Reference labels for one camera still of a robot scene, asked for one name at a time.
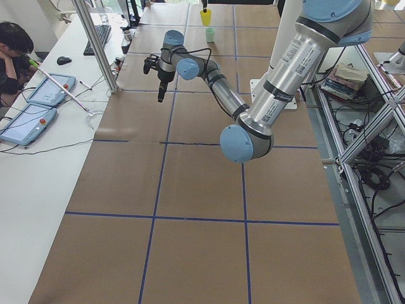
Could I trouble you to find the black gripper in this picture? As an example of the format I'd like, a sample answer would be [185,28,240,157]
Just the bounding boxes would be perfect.
[158,0,208,103]

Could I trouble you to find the yellow plastic cup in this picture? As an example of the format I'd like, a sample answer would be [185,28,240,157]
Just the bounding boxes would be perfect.
[200,9,212,27]

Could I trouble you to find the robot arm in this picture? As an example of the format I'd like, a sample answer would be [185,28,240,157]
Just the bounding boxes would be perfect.
[156,1,375,163]

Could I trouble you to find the green plastic cup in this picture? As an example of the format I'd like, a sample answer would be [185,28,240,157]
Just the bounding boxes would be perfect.
[205,27,215,43]

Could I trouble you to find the small metal cup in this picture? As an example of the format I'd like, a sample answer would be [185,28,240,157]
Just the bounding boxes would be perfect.
[123,30,132,41]

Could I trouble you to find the stack of books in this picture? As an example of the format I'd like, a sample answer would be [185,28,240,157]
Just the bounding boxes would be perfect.
[320,63,368,100]

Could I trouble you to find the black keyboard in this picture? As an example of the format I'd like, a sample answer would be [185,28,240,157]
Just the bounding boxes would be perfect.
[83,24,113,56]

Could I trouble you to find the black marker pen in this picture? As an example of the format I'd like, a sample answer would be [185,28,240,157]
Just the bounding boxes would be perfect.
[79,80,92,91]

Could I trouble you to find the white mounting pillar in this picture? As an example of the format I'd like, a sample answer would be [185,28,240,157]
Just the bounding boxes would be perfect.
[250,0,302,102]

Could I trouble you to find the black computer mouse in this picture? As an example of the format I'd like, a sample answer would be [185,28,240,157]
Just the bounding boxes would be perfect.
[56,56,72,66]

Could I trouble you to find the upper blue teach pendant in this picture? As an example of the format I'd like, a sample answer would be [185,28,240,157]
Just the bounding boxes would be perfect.
[27,73,76,107]

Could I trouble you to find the blue teach pendant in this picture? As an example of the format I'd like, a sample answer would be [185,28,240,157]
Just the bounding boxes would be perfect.
[1,103,57,146]
[27,73,76,107]

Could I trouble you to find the metal rod with hook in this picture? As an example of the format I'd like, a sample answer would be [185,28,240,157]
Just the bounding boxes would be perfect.
[29,59,97,117]

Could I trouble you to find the seated person in black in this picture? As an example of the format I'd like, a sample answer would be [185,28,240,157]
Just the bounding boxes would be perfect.
[1,21,37,107]

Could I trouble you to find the lower blue teach pendant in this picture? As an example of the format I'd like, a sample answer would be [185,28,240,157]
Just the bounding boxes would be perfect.
[1,103,57,146]

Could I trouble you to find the aluminium frame post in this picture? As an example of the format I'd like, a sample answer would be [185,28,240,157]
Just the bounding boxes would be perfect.
[72,0,118,94]

